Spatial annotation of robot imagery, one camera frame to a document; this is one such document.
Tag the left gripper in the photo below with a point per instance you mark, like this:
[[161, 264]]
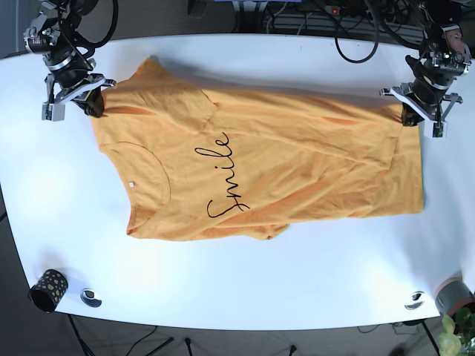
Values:
[[424, 104]]

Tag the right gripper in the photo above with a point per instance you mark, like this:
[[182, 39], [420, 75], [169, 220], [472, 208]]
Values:
[[73, 83]]

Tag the orange yellow T-shirt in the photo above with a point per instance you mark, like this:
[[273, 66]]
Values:
[[202, 163]]

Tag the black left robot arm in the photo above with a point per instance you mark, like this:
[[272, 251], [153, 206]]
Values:
[[431, 28]]

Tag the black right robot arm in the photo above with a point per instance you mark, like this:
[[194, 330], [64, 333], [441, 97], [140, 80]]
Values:
[[69, 57]]

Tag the grey plant pot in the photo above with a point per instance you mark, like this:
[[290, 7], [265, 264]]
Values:
[[452, 295]]

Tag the right silver table grommet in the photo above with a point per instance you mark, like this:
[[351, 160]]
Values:
[[415, 300]]

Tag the silver table grommet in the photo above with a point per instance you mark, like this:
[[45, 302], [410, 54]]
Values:
[[90, 298], [415, 300]]

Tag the left silver table grommet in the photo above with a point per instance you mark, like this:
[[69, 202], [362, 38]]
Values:
[[90, 298]]

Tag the black dotted cup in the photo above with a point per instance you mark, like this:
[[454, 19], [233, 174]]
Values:
[[49, 290]]

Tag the green potted plant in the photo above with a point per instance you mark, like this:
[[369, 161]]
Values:
[[457, 338]]

